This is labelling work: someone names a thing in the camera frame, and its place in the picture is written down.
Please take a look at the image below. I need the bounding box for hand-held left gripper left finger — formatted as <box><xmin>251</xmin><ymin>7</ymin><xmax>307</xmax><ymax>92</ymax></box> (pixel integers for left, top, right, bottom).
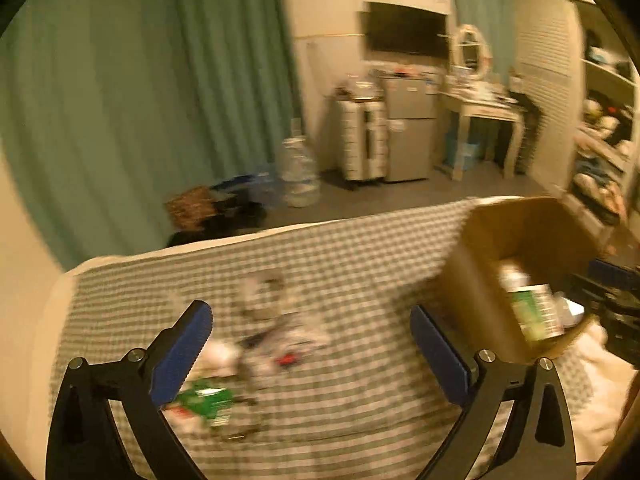
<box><xmin>46</xmin><ymin>300</ymin><xmax>214</xmax><ymax>480</ymax></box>

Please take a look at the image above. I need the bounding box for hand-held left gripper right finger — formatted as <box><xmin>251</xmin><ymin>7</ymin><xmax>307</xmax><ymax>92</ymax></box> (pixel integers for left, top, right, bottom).
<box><xmin>409</xmin><ymin>304</ymin><xmax>577</xmax><ymax>480</ymax></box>

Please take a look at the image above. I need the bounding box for green white packet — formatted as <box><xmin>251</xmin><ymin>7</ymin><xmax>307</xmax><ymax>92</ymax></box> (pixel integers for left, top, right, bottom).
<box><xmin>498</xmin><ymin>265</ymin><xmax>567</xmax><ymax>343</ymax></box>

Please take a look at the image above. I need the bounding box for brown cardboard box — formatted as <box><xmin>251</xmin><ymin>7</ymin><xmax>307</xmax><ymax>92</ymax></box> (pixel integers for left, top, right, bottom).
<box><xmin>434</xmin><ymin>196</ymin><xmax>608</xmax><ymax>365</ymax></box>

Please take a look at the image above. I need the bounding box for clear crumpled plastic wrapper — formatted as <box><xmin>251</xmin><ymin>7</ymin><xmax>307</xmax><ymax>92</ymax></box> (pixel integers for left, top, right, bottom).
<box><xmin>237</xmin><ymin>269</ymin><xmax>301</xmax><ymax>323</ymax></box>

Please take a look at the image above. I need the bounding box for white crumpled wrapper red spot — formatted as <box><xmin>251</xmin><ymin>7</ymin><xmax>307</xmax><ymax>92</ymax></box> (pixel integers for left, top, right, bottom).
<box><xmin>240</xmin><ymin>312</ymin><xmax>332</xmax><ymax>376</ymax></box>

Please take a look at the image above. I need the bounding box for brown woven basket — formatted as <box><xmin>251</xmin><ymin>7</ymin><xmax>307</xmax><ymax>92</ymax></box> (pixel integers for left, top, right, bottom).
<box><xmin>165</xmin><ymin>186</ymin><xmax>221</xmax><ymax>233</ymax></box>

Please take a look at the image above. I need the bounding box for white shelf unit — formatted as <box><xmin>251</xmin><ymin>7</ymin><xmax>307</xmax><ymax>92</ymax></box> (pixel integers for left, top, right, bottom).
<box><xmin>567</xmin><ymin>0</ymin><xmax>640</xmax><ymax>241</ymax></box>

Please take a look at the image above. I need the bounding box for large clear water bottle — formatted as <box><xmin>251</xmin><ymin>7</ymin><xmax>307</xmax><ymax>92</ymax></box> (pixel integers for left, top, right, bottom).
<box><xmin>280</xmin><ymin>136</ymin><xmax>322</xmax><ymax>208</ymax></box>

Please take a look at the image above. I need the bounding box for white dressing table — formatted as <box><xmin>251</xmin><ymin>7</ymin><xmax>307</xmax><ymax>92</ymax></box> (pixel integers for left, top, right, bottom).
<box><xmin>439</xmin><ymin>87</ymin><xmax>527</xmax><ymax>181</ymax></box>

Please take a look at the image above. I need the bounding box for grey small refrigerator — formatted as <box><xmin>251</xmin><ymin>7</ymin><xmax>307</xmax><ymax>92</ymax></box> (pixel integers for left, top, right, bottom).
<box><xmin>381</xmin><ymin>74</ymin><xmax>437</xmax><ymax>183</ymax></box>

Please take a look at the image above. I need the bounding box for white suitcase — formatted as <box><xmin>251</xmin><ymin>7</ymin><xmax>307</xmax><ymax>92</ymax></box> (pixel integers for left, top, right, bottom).
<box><xmin>334</xmin><ymin>94</ymin><xmax>390</xmax><ymax>183</ymax></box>

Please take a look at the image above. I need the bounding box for white slatted wardrobe door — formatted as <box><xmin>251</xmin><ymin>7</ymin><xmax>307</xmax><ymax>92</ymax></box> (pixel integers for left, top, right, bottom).
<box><xmin>511</xmin><ymin>0</ymin><xmax>587</xmax><ymax>191</ymax></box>

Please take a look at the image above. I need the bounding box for green curtain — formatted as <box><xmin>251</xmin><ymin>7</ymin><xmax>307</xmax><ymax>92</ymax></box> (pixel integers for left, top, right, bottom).
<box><xmin>0</xmin><ymin>0</ymin><xmax>307</xmax><ymax>272</ymax></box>

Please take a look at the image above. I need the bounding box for white oval mirror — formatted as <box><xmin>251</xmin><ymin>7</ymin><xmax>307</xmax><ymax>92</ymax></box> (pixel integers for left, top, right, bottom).
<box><xmin>450</xmin><ymin>24</ymin><xmax>493</xmax><ymax>82</ymax></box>

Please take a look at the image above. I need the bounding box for black wall television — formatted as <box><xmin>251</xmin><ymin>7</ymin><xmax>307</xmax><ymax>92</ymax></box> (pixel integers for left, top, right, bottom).
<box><xmin>366</xmin><ymin>1</ymin><xmax>449</xmax><ymax>58</ymax></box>

